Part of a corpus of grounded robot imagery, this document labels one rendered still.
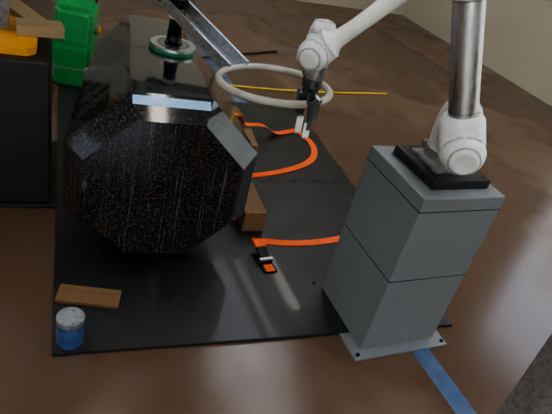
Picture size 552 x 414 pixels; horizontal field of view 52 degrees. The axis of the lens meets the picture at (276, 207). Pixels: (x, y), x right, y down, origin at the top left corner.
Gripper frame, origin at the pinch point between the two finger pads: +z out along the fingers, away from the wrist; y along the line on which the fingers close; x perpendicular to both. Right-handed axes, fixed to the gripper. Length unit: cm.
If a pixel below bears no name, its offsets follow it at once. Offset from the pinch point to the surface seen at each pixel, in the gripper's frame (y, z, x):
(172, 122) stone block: 29, 8, 42
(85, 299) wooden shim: 20, 79, 78
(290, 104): -0.1, -9.9, 8.3
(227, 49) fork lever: 57, -13, 4
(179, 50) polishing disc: 77, -6, 18
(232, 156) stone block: 22.0, 21.6, 16.2
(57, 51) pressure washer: 233, 43, 32
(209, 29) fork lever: 70, -19, 8
